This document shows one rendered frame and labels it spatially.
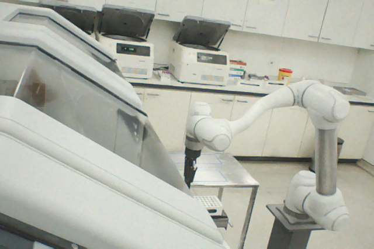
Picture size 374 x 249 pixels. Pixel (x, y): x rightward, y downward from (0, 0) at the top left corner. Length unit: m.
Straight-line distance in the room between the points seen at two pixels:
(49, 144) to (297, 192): 1.82
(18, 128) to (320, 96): 1.45
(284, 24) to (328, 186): 3.04
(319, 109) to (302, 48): 3.64
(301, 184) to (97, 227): 1.85
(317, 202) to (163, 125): 2.47
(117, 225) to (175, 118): 3.79
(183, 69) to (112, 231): 3.70
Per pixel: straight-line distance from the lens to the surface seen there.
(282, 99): 1.86
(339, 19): 5.20
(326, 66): 5.67
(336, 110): 1.75
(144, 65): 3.98
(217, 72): 4.21
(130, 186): 0.56
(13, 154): 0.44
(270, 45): 5.14
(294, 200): 2.23
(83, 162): 0.54
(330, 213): 2.06
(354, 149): 5.57
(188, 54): 4.12
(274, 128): 4.74
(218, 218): 1.93
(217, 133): 1.51
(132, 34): 4.44
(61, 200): 0.41
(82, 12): 4.00
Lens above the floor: 1.80
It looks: 18 degrees down
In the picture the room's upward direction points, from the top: 9 degrees clockwise
